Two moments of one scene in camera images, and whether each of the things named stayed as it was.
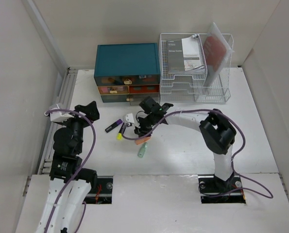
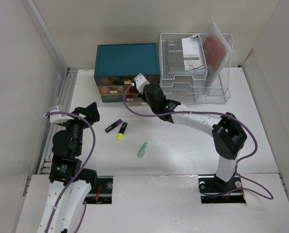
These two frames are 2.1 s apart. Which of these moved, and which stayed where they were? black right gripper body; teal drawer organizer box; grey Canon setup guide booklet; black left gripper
Moved: black right gripper body
Stayed: teal drawer organizer box; grey Canon setup guide booklet; black left gripper
